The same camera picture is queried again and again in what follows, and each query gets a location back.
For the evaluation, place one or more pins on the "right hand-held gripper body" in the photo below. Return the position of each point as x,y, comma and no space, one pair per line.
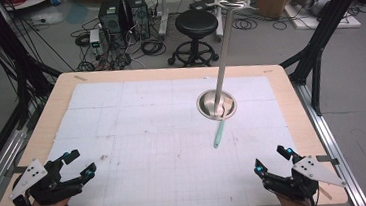
314,170

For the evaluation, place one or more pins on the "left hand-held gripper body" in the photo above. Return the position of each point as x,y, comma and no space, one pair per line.
27,178

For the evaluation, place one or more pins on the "metal utensil stand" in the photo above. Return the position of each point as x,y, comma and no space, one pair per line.
223,57

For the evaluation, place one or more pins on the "white grid mat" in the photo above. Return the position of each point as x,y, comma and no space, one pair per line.
149,159

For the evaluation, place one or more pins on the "strip of tape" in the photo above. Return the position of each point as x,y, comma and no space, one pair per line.
80,78

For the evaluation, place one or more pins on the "small white power supply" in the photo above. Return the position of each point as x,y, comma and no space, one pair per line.
95,40

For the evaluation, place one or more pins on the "black computer tower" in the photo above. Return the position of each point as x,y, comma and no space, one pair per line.
138,15
111,17

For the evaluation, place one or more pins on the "white flat board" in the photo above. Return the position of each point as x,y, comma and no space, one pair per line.
348,21

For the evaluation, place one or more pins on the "white metal stand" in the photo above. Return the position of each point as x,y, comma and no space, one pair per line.
220,19
163,14

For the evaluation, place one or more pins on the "black round stool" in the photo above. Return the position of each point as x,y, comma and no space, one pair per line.
196,23

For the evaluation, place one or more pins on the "white round table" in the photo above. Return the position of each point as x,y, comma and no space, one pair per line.
31,1

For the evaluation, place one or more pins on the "black flat device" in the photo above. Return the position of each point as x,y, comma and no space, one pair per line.
200,3

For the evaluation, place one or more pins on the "grey metal bracket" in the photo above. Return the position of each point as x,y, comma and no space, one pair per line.
328,160

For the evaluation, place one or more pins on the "black frame strut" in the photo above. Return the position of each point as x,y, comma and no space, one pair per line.
316,42
21,77

